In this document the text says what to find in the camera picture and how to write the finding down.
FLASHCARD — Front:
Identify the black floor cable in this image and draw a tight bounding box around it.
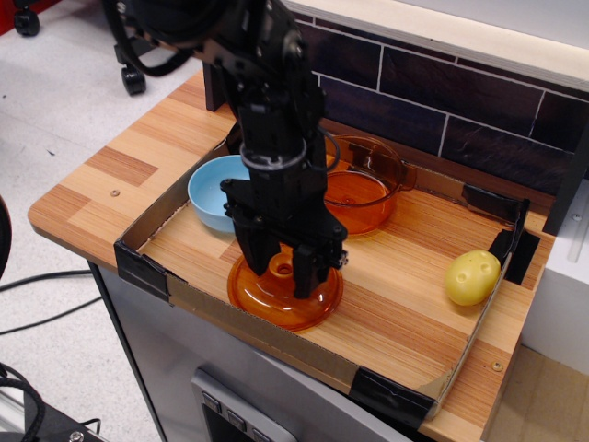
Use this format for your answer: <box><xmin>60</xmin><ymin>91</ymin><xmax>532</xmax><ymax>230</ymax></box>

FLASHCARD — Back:
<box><xmin>0</xmin><ymin>269</ymin><xmax>103</xmax><ymax>336</ymax></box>

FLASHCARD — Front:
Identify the dark brick pattern backsplash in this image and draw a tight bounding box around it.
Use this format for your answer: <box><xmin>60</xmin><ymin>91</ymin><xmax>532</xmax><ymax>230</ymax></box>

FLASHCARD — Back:
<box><xmin>202</xmin><ymin>8</ymin><xmax>589</xmax><ymax>236</ymax></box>

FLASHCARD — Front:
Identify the black caster wheel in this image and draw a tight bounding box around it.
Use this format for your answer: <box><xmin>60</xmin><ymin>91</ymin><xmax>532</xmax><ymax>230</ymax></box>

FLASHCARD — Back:
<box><xmin>13</xmin><ymin>0</ymin><xmax>40</xmax><ymax>37</ymax></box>

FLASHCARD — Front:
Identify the yellow toy potato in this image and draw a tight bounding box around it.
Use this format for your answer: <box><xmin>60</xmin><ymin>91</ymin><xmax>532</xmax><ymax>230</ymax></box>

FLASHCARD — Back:
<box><xmin>444</xmin><ymin>250</ymin><xmax>501</xmax><ymax>307</ymax></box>

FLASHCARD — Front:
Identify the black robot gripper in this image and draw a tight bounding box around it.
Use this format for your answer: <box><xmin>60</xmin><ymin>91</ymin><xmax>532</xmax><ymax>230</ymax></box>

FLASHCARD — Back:
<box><xmin>221</xmin><ymin>133</ymin><xmax>347</xmax><ymax>298</ymax></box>

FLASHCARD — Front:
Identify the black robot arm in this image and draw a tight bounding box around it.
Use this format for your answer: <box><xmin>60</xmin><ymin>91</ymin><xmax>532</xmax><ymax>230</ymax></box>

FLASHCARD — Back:
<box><xmin>103</xmin><ymin>1</ymin><xmax>347</xmax><ymax>299</ymax></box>

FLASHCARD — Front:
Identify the black chair base with caster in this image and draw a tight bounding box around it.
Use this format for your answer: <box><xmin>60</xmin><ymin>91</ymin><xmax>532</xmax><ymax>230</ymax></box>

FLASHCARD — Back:
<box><xmin>114</xmin><ymin>38</ymin><xmax>189</xmax><ymax>96</ymax></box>

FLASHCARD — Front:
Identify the grey toy oven panel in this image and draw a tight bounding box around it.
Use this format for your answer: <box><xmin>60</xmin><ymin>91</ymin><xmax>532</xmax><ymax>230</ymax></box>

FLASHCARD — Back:
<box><xmin>191</xmin><ymin>369</ymin><xmax>297</xmax><ymax>442</ymax></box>

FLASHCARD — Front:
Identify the cardboard fence with black tape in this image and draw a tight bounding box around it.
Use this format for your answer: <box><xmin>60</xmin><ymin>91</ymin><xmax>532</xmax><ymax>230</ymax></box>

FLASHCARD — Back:
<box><xmin>113</xmin><ymin>105</ymin><xmax>541</xmax><ymax>422</ymax></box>

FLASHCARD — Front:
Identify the orange transparent pot lid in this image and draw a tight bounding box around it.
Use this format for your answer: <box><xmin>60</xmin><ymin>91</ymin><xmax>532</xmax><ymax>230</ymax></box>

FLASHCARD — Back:
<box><xmin>227</xmin><ymin>245</ymin><xmax>343</xmax><ymax>332</ymax></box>

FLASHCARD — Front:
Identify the black metal base plate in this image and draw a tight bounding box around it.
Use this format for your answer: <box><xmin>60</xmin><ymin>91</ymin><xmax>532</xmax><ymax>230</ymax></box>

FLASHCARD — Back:
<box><xmin>34</xmin><ymin>406</ymin><xmax>105</xmax><ymax>442</ymax></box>

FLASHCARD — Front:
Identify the light blue bowl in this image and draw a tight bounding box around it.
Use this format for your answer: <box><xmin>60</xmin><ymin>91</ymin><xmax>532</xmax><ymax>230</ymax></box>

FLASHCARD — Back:
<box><xmin>188</xmin><ymin>155</ymin><xmax>249</xmax><ymax>233</ymax></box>

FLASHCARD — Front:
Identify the black braided cable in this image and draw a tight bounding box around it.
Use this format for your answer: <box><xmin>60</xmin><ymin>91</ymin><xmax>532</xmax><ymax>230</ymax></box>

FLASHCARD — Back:
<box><xmin>0</xmin><ymin>362</ymin><xmax>101</xmax><ymax>442</ymax></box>

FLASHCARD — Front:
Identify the orange transparent pot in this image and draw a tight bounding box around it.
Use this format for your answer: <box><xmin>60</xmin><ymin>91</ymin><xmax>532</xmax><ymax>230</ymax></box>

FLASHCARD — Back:
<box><xmin>325</xmin><ymin>135</ymin><xmax>417</xmax><ymax>236</ymax></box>

